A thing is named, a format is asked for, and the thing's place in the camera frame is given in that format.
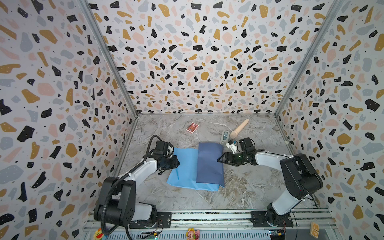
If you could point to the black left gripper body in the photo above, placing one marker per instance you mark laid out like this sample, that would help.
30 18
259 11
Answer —
168 163

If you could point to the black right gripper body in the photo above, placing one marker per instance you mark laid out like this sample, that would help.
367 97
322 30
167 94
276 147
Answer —
232 157

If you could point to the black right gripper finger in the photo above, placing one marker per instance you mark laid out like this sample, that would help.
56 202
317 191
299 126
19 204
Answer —
224 161
225 156

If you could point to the blue wrapping paper sheet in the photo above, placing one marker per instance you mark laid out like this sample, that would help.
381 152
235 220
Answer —
199 169

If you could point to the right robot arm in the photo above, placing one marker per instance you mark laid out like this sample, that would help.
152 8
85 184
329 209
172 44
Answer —
301 180

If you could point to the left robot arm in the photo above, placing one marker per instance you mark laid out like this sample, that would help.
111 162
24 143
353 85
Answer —
117 205

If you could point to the red playing card box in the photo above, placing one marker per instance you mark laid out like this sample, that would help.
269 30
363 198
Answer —
192 128

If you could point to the grey tape dispenser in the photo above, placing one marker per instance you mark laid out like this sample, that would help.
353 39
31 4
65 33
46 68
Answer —
225 137

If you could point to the beige microphone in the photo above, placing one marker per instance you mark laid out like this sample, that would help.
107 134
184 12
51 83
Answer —
236 132

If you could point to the pink yellow figure toy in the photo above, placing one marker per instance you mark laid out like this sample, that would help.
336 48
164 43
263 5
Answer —
193 234

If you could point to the wooden letter block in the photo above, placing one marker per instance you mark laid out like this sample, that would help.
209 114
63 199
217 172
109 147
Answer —
314 230

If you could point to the colourful smiley toy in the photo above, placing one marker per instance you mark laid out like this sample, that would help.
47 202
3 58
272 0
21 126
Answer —
98 235

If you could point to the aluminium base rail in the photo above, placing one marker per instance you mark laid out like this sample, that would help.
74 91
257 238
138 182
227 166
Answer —
232 225

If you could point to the aluminium right corner post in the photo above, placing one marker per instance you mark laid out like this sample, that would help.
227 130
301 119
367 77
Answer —
331 14

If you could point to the aluminium corner post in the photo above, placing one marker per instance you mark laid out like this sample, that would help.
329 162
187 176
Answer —
331 14
84 5

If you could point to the aluminium left corner post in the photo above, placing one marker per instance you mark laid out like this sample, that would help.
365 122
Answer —
84 5

